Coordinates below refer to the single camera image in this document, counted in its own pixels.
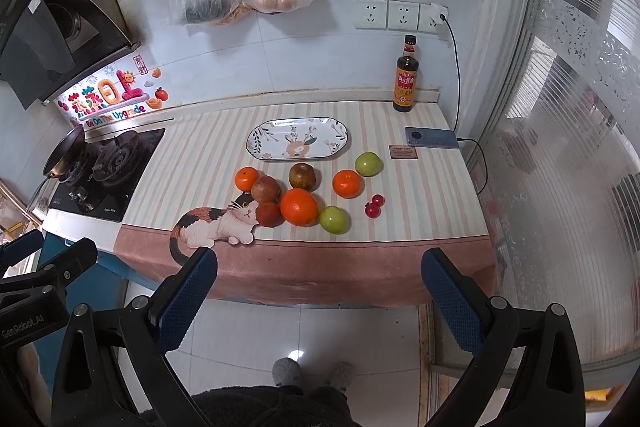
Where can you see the black frying pan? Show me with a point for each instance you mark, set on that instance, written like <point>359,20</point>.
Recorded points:
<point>61,160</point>

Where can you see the small brown-red fruit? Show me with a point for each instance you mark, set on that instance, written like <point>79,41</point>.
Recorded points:
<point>268,214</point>

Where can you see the large orange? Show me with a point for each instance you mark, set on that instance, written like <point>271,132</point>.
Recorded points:
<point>298,207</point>

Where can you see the soy sauce bottle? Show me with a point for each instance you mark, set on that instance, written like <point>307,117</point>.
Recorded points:
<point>405,76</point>

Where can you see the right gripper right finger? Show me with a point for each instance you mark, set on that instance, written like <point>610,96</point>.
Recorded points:
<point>547,389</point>

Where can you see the brown small card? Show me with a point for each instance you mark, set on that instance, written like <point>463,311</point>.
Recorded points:
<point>403,152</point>

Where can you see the grey slipper left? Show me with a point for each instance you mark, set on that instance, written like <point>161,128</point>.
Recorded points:
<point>286,372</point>

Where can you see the colourful wall sticker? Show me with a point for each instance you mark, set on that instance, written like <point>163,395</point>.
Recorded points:
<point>128,88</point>

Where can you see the red-green apple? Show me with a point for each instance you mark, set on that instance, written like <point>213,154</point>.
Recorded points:
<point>302,175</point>

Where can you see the grey slipper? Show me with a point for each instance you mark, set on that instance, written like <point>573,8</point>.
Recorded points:
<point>340,376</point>
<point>286,372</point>

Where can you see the striped cat-print table mat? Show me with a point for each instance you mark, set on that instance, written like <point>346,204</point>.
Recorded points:
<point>430,201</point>

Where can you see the green apple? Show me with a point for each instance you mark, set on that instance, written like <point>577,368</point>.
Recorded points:
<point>334,220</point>
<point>368,164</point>

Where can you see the oval floral ceramic plate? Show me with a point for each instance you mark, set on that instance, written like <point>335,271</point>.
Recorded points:
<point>288,139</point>

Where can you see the blue smartphone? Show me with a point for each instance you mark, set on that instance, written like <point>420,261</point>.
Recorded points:
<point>431,138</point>

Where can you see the white wall socket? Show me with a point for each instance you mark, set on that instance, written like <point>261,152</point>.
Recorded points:
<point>403,15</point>
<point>425,23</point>
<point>370,14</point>

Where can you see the cherry tomato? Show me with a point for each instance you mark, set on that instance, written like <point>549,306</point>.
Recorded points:
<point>378,200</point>
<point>372,210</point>

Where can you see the black range hood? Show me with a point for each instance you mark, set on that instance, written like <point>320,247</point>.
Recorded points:
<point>49,45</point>

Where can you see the frosted sliding glass door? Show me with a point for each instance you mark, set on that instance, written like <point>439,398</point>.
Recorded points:
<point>557,114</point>

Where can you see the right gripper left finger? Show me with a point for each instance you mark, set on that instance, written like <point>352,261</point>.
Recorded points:
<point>89,389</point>

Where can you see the white charger plug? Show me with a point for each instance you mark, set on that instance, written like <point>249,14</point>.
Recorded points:
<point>439,18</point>

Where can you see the white wall socket right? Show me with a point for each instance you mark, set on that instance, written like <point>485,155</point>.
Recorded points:
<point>425,23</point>

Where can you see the small mandarin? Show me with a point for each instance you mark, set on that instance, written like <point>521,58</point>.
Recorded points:
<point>245,178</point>

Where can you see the white wall socket middle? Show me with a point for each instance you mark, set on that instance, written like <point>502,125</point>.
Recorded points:
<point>403,15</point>

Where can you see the dark bruised red apple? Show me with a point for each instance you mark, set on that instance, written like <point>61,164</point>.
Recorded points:
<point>266,189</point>

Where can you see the white wall socket left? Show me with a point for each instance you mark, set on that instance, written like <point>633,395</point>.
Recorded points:
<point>370,14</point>

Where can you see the grey slipper right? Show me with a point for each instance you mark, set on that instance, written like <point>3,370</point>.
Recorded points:
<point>340,376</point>

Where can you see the black gas stove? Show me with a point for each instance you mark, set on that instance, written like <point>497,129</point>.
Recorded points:
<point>106,174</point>

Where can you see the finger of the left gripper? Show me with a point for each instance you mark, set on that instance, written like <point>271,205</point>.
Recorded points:
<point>13,252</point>

